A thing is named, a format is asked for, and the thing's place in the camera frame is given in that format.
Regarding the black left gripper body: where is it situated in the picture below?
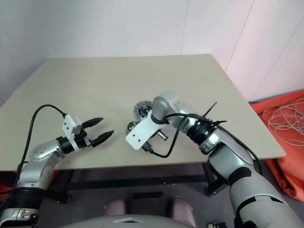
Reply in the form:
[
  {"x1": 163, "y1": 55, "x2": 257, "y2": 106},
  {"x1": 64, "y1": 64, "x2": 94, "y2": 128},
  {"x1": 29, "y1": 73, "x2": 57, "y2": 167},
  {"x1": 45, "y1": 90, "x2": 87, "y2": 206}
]
[{"x1": 76, "y1": 123, "x2": 93, "y2": 148}]

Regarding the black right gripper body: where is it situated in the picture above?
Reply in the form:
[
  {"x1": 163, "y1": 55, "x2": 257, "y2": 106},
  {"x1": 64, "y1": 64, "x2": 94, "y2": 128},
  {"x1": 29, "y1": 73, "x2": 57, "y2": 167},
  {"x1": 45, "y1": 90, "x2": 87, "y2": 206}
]
[{"x1": 152, "y1": 129, "x2": 168, "y2": 143}]

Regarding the grey robot torso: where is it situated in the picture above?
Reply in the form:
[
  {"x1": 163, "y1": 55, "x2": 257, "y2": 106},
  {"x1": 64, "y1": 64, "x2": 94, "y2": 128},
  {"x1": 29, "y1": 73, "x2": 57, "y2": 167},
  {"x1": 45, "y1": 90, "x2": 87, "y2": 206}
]
[{"x1": 64, "y1": 215, "x2": 198, "y2": 228}]

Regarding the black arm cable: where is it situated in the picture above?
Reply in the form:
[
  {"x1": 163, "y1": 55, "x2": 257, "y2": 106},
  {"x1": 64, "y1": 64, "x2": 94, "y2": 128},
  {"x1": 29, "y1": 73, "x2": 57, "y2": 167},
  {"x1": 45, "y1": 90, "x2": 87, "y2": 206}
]
[
  {"x1": 0, "y1": 104, "x2": 67, "y2": 209},
  {"x1": 143, "y1": 113, "x2": 264, "y2": 181}
]

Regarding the black rimmed spoked rotor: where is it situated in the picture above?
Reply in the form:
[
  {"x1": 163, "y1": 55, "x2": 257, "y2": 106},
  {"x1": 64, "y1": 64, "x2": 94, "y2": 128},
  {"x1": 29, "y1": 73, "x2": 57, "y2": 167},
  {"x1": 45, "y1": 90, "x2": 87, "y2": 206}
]
[{"x1": 127, "y1": 120, "x2": 140, "y2": 134}]

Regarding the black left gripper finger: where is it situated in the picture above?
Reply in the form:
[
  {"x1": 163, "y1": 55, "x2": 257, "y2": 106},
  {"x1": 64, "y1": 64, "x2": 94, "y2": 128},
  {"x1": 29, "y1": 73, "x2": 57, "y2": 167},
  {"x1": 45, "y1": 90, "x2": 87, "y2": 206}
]
[
  {"x1": 91, "y1": 130, "x2": 115, "y2": 146},
  {"x1": 82, "y1": 117, "x2": 104, "y2": 128}
]

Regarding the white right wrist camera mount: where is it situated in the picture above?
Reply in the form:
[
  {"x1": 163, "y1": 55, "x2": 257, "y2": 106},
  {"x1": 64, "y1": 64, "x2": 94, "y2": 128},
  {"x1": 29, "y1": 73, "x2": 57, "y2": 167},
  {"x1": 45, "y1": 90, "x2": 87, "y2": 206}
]
[{"x1": 125, "y1": 111, "x2": 170, "y2": 151}]

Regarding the grey round disc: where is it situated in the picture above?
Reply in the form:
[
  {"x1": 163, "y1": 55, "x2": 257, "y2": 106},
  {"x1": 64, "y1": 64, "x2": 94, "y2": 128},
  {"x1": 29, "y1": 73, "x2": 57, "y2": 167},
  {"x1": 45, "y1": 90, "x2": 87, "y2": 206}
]
[{"x1": 133, "y1": 100, "x2": 154, "y2": 119}]

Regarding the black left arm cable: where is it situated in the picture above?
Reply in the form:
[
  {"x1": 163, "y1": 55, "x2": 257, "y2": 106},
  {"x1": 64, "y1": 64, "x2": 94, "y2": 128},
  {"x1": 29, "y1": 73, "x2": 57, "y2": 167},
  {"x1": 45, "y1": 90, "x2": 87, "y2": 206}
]
[{"x1": 0, "y1": 104, "x2": 67, "y2": 209}]

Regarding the black table frame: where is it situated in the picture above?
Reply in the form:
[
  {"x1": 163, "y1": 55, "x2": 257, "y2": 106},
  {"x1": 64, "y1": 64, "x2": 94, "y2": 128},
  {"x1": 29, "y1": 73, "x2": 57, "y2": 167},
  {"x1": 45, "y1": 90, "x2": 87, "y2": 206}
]
[{"x1": 47, "y1": 162, "x2": 230, "y2": 205}]

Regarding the large orange cloth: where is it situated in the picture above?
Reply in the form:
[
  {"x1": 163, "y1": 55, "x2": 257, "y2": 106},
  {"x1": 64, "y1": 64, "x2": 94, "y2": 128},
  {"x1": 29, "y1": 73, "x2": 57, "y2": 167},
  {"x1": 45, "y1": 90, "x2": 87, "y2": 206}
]
[{"x1": 248, "y1": 89, "x2": 304, "y2": 202}]

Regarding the white cable coil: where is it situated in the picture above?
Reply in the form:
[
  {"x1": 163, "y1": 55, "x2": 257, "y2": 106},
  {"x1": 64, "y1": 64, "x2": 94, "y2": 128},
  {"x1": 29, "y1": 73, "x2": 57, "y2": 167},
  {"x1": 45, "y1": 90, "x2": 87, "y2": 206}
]
[{"x1": 263, "y1": 96, "x2": 304, "y2": 147}]

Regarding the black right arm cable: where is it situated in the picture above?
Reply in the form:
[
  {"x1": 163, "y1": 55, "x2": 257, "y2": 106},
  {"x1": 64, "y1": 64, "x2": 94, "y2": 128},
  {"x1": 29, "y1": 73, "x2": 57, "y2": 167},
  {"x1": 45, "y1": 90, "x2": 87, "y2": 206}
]
[{"x1": 143, "y1": 113, "x2": 264, "y2": 181}]

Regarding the black zip tie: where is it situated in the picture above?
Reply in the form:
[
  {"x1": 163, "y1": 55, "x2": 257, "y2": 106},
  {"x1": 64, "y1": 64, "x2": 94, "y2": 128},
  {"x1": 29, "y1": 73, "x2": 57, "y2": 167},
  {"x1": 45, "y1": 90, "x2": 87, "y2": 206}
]
[{"x1": 201, "y1": 102, "x2": 228, "y2": 129}]

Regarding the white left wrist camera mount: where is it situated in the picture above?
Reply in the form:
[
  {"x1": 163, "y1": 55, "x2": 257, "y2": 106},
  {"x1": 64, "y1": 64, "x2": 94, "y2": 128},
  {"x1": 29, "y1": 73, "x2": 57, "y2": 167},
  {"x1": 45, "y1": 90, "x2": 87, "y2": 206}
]
[{"x1": 62, "y1": 114, "x2": 86, "y2": 152}]

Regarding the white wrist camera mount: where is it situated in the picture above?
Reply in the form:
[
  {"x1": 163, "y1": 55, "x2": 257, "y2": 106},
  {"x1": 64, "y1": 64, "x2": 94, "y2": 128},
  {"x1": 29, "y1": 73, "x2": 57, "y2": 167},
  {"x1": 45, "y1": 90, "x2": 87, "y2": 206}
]
[
  {"x1": 125, "y1": 111, "x2": 170, "y2": 151},
  {"x1": 62, "y1": 114, "x2": 86, "y2": 152}
]

